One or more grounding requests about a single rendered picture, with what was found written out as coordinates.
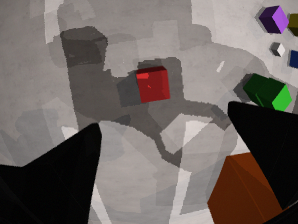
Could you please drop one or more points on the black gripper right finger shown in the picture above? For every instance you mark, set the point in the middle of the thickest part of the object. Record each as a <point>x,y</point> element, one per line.
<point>272,138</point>

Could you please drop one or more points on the purple cube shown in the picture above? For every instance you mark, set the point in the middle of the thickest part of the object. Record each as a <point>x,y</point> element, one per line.
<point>274,20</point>

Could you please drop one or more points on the yellow block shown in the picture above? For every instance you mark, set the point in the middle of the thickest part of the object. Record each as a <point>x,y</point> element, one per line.
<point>293,24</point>

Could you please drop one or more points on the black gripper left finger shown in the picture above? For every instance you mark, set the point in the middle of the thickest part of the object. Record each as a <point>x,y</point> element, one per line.
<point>57,187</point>

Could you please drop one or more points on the green block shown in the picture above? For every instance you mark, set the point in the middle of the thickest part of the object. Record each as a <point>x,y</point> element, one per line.
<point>274,94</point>
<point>252,87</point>

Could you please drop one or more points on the dark blue block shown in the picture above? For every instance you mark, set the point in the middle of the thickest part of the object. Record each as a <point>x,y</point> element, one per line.
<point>294,59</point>

